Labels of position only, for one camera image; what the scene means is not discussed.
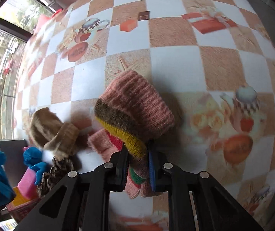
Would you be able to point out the beige knit hat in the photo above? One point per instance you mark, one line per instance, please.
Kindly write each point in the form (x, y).
(48, 130)

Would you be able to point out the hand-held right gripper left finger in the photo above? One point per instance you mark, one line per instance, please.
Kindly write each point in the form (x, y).
(124, 173)

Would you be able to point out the leopard print scarf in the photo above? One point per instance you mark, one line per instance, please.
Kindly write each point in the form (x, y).
(55, 173)

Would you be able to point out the pink plastic basin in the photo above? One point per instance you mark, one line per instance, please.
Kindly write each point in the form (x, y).
(43, 22)

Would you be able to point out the red plastic bucket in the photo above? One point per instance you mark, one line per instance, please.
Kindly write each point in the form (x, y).
(57, 14)

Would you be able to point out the blue knit cloth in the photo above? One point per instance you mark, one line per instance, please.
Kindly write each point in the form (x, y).
(33, 157)

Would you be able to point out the pink foam block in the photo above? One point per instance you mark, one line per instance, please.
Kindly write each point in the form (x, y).
(27, 184)

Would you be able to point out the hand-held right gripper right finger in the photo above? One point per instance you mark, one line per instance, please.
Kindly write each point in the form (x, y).
(152, 170)

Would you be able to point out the striped pink knit sock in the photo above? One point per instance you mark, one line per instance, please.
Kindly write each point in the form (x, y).
(132, 101)

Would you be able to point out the red plastic basket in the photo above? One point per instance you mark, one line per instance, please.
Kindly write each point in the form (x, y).
(22, 209)

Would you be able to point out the checkered tablecloth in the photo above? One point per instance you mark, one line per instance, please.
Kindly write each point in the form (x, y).
(176, 65)

